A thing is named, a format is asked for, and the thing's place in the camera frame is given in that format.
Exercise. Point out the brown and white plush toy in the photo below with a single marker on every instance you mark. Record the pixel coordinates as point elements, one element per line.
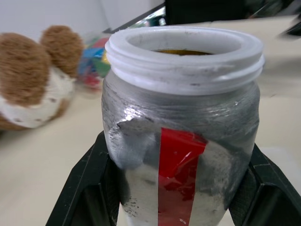
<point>30,75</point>

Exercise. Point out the yellow contents inside jar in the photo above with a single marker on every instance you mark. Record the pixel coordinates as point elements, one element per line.
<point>183,51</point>

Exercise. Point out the black monitor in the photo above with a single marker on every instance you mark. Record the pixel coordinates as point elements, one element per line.
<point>202,10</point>

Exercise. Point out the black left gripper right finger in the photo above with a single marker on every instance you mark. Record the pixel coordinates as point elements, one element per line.
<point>265,195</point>

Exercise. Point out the silver taped white jar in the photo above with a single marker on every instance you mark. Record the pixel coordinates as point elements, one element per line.
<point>183,117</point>

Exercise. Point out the bag of colourful pieces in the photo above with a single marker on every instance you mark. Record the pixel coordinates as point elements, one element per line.
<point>94,61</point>

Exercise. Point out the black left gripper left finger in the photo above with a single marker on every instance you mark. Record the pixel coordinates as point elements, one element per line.
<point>80,188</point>

